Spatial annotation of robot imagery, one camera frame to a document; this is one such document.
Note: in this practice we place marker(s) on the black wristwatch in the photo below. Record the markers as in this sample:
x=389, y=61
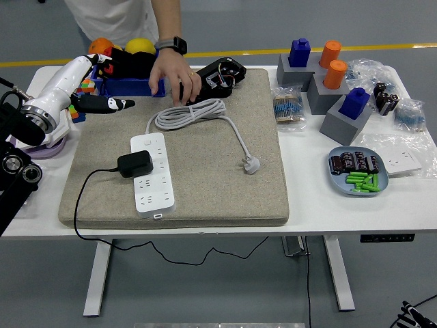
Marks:
x=177, y=45

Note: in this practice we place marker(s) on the purple round plate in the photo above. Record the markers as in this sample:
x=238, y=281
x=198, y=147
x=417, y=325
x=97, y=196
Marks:
x=44, y=153

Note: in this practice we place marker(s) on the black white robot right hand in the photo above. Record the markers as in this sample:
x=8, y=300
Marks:
x=413, y=312

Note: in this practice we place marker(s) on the blue peg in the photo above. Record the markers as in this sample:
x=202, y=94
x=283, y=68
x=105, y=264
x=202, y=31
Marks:
x=354, y=104
x=299, y=53

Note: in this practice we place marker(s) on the blue plastic bin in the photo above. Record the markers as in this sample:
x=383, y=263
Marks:
x=129, y=88

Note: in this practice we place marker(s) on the metal bracket under table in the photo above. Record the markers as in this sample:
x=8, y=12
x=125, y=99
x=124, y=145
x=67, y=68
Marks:
x=293, y=246

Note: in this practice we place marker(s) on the orange cylinder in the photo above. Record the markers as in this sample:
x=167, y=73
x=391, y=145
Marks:
x=335, y=75
x=330, y=53

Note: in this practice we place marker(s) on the blue-grey plate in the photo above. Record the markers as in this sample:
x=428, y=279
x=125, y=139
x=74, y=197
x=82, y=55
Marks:
x=338, y=182

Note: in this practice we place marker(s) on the white wall switch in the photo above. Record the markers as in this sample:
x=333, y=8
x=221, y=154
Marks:
x=51, y=141

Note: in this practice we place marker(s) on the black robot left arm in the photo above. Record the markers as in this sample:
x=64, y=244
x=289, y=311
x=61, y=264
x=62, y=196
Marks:
x=17, y=131

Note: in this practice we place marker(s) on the green battery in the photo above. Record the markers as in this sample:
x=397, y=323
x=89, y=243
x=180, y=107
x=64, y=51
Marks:
x=358, y=185
x=371, y=188
x=360, y=190
x=355, y=178
x=353, y=181
x=367, y=179
x=375, y=181
x=356, y=174

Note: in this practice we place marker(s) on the white wall socket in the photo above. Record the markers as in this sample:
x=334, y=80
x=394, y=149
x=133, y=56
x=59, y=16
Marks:
x=403, y=162

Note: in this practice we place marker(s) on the person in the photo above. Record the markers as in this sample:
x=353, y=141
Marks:
x=116, y=17

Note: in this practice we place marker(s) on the wide grey block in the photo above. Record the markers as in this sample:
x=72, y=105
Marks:
x=290, y=77

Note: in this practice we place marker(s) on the yellow lemon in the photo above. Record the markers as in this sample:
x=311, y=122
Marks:
x=140, y=45

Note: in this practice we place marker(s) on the person's left forearm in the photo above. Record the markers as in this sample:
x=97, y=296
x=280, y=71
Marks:
x=167, y=18

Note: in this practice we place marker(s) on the grey-brown mat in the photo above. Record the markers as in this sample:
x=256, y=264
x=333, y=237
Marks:
x=211, y=191

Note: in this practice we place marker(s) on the black table control panel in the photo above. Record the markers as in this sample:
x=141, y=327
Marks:
x=387, y=238

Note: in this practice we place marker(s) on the large clear resistor bag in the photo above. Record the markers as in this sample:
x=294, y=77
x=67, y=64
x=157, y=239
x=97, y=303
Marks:
x=368, y=73

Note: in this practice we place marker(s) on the bag of striped resistors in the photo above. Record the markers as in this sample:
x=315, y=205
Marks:
x=288, y=109

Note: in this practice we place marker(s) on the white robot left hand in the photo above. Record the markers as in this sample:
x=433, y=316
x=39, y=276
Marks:
x=59, y=83

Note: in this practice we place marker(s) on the black pouch with red trim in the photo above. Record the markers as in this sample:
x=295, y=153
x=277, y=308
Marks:
x=109, y=68

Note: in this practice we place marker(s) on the bag of black capacitors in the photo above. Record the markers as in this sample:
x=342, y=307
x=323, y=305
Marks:
x=385, y=100

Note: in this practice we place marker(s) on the clear plastic bag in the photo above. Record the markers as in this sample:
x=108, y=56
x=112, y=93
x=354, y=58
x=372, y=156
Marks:
x=375, y=141

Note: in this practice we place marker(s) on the bag of blue resistors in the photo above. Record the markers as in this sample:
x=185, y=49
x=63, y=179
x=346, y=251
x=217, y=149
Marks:
x=409, y=118

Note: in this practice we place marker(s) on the black electronic device housing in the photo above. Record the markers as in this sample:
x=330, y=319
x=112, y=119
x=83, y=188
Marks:
x=222, y=82

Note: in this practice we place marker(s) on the orange fruit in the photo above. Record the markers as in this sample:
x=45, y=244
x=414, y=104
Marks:
x=100, y=46

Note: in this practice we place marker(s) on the tall colourful puzzle cube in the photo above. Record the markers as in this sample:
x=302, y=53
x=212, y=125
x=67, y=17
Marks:
x=78, y=116

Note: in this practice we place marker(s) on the small colourful puzzle cube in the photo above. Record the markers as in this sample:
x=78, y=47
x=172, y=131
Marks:
x=87, y=87

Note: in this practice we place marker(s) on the person's left hand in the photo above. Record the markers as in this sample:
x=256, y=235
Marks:
x=170, y=70

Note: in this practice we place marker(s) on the white table leg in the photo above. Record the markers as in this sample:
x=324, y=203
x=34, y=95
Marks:
x=339, y=273
x=97, y=276

